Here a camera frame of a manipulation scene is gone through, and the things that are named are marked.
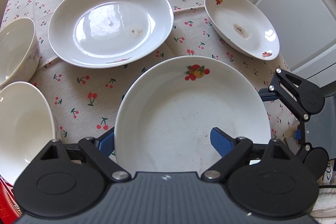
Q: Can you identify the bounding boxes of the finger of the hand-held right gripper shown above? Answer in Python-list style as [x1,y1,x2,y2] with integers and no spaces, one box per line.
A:
[259,69,309,121]
[294,119,313,161]

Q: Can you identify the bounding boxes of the large white fruit-print plate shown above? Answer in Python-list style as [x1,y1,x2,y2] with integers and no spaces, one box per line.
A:
[48,0,174,68]

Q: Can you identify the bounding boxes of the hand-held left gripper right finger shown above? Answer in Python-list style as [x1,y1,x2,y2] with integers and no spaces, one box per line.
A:
[202,127,293,182]

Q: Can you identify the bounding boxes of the cherry-print tablecloth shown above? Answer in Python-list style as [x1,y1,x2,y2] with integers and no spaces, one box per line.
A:
[0,0,298,164]

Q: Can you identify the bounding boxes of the red printed box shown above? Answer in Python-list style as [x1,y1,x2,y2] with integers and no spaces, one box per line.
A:
[0,174,25,224]

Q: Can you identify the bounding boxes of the small white fruit-print plate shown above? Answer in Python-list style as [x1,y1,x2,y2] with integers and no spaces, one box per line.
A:
[204,0,280,60]

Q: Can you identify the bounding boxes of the white printed cloth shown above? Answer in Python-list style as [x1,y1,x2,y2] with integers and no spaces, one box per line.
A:
[316,160,336,218]

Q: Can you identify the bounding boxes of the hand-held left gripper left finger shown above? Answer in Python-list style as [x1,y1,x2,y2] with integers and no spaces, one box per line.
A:
[40,127,132,182]

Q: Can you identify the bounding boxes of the white pink-floral bowl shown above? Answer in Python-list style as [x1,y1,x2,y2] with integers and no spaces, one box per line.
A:
[0,17,40,88]

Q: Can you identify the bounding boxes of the plain white bowl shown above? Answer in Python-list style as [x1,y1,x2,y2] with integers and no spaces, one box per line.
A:
[0,81,56,185]

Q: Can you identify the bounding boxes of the white kitchen cabinets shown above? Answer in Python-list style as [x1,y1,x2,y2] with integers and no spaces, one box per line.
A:
[230,0,336,88]

